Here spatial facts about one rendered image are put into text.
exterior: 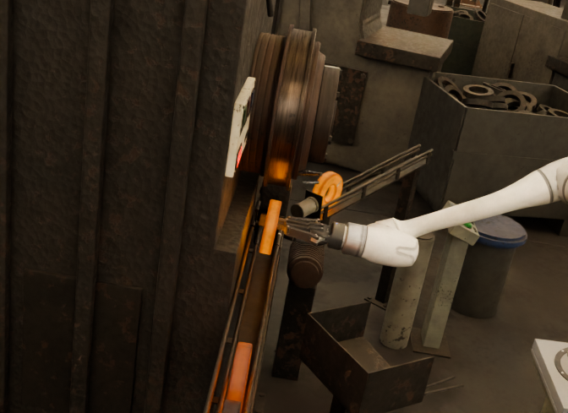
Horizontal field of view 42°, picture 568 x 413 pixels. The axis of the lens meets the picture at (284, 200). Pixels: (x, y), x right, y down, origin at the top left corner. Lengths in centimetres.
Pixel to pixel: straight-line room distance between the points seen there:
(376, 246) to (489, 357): 142
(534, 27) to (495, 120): 199
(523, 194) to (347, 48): 286
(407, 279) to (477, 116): 147
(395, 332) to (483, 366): 40
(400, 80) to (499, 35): 193
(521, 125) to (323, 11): 143
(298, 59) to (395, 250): 58
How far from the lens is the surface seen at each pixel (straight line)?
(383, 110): 488
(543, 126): 448
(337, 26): 485
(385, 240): 206
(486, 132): 433
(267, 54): 204
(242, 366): 163
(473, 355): 334
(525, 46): 627
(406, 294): 309
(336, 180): 272
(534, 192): 216
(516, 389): 323
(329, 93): 205
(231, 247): 185
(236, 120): 171
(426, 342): 327
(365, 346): 206
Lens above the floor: 171
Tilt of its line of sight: 23 degrees down
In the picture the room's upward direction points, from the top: 10 degrees clockwise
